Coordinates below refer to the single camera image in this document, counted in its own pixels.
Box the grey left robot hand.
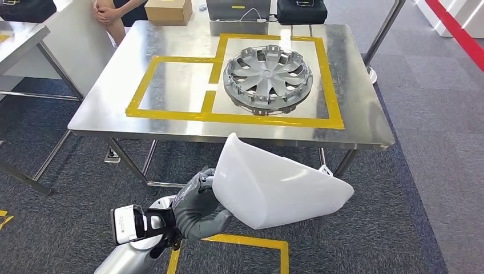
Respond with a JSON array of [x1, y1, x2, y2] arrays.
[[172, 166, 233, 241]]

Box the closed cardboard box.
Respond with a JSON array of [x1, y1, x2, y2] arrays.
[[144, 0, 193, 26]]

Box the floor power socket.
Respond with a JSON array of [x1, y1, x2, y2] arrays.
[[104, 147, 122, 164]]

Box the black carrying case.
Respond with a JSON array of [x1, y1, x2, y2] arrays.
[[276, 0, 329, 26], [0, 0, 58, 23]]

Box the red barrier belt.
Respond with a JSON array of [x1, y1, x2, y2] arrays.
[[425, 0, 484, 72]]

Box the grey wheel hubcap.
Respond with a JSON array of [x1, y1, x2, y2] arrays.
[[222, 45, 314, 116]]

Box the grey laptop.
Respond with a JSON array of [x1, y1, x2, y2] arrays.
[[205, 0, 272, 22]]

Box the white charger cable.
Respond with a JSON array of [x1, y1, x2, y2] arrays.
[[240, 7, 267, 23]]

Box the white plastic mirror cover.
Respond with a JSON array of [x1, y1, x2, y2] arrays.
[[211, 132, 355, 230]]

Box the white display plinth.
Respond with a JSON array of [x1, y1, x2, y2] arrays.
[[414, 0, 473, 38], [461, 0, 484, 39]]

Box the chrome stanchion post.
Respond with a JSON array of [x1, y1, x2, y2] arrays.
[[362, 0, 406, 84]]

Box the person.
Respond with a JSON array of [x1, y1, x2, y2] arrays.
[[91, 0, 149, 47]]

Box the stainless steel workbench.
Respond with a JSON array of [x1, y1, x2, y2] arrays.
[[0, 21, 84, 195], [68, 21, 396, 190]]

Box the white desk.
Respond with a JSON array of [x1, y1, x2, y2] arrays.
[[3, 0, 117, 98], [110, 0, 281, 24]]

